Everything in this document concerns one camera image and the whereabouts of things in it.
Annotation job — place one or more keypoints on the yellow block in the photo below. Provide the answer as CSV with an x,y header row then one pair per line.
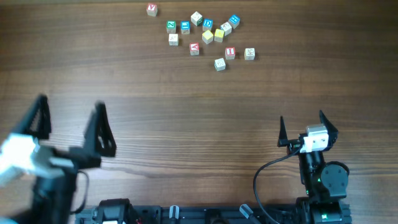
x,y
218,35
207,37

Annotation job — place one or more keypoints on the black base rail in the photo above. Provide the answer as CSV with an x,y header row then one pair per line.
x,y
282,213

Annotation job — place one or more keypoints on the blue letter block left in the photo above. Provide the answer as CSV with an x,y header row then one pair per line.
x,y
185,27

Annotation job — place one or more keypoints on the yellow block right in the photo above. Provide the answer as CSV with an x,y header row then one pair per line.
x,y
218,35

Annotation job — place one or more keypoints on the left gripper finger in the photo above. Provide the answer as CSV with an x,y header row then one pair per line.
x,y
99,140
36,122

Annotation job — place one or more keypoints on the yellow block left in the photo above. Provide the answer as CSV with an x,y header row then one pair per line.
x,y
207,37

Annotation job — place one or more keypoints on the red I letter block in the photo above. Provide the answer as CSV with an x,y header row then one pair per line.
x,y
230,53

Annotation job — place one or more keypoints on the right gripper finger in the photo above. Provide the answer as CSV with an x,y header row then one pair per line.
x,y
325,121
282,133

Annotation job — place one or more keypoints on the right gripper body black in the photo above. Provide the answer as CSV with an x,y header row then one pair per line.
x,y
294,146

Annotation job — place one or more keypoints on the red V letter block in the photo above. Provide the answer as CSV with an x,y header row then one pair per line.
x,y
152,10

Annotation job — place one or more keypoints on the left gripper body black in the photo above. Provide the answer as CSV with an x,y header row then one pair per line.
x,y
79,161

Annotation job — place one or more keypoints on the blue D letter block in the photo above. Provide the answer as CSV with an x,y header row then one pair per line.
x,y
207,24

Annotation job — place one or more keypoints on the blue block far right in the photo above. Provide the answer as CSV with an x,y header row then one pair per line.
x,y
234,21

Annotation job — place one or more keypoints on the white green-sided block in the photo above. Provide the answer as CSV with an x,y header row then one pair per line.
x,y
196,18

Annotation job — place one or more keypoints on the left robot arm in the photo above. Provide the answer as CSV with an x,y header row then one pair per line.
x,y
52,199

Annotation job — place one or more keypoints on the plain wooden picture block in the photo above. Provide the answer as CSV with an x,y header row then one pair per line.
x,y
173,39

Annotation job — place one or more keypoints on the red A letter block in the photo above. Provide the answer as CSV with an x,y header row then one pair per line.
x,y
194,48

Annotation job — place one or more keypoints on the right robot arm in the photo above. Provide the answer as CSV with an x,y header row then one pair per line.
x,y
325,182

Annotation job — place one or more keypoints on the green Z letter block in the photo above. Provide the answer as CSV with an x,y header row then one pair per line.
x,y
171,27

